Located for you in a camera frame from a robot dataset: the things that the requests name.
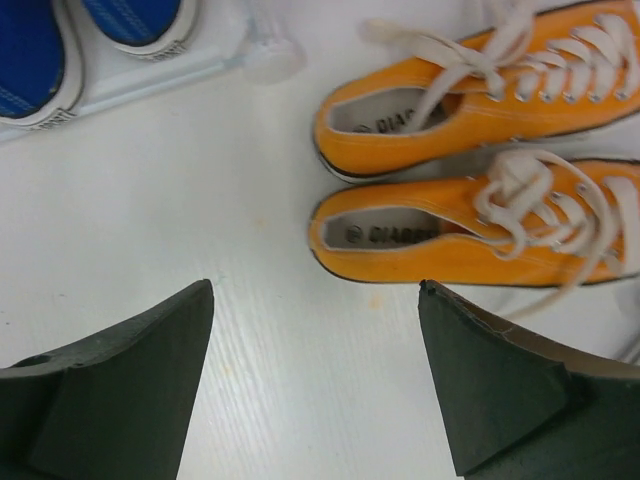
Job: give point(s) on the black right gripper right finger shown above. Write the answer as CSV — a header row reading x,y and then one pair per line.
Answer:
x,y
518,405

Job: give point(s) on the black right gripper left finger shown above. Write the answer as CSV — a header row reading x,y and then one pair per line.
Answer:
x,y
114,405

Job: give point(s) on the orange canvas sneaker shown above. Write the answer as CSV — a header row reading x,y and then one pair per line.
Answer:
x,y
532,220
567,78

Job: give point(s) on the blue canvas sneaker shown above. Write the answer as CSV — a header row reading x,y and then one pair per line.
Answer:
x,y
42,68
154,30

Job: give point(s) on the white plastic shoe cabinet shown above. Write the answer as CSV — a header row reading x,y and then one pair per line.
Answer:
x,y
227,33

